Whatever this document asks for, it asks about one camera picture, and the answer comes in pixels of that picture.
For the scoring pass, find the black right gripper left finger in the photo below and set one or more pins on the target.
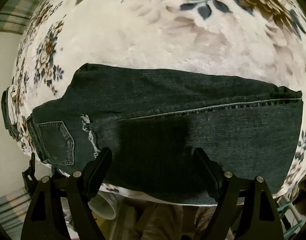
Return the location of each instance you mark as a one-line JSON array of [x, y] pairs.
[[45, 216]]

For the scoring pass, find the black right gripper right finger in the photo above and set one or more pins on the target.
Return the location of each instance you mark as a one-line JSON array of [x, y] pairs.
[[259, 216]]

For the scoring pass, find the dark blue denim jeans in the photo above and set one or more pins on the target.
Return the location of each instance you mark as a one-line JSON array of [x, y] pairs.
[[154, 119]]

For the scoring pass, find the grey trouser leg cuff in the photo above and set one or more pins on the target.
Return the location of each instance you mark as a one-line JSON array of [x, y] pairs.
[[104, 204]]

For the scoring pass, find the small green and white clothes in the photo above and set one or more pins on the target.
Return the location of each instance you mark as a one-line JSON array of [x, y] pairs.
[[8, 112]]

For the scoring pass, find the white floral fleece blanket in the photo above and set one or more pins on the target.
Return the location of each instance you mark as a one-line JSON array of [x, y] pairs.
[[256, 39]]

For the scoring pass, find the green striped curtain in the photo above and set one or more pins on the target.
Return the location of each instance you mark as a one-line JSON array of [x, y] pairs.
[[16, 14]]

